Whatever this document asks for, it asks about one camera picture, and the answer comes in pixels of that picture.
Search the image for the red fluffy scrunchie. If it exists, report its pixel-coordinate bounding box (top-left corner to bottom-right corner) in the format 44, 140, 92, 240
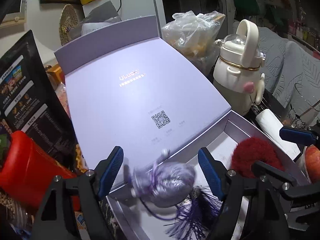
231, 137, 284, 178

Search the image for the lavender drawstring pouch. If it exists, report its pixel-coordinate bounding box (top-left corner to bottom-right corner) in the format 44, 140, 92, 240
127, 148, 222, 239

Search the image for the red apple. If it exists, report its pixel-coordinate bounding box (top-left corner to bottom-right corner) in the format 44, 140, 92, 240
304, 145, 320, 183

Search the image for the glass mug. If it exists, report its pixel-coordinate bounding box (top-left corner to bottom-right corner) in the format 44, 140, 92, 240
281, 83, 319, 129

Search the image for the light blue leaf cushion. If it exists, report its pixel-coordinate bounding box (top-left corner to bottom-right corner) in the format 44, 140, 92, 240
258, 27, 319, 107

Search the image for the red plastic container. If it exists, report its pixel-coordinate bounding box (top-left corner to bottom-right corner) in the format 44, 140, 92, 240
1, 131, 76, 210

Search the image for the lavender open gift box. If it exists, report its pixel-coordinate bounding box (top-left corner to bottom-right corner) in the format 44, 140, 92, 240
54, 15, 311, 240

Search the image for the cream cartoon water bottle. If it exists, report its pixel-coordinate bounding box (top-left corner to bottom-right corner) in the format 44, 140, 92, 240
213, 20, 265, 116

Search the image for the clear plastic bag of snacks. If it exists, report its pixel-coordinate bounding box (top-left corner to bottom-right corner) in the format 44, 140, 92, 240
162, 11, 225, 76

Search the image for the white refrigerator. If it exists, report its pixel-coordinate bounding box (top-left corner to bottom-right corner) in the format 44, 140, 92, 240
82, 0, 166, 29

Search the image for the wall intercom panel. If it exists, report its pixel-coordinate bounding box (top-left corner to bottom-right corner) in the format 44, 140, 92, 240
1, 0, 27, 28

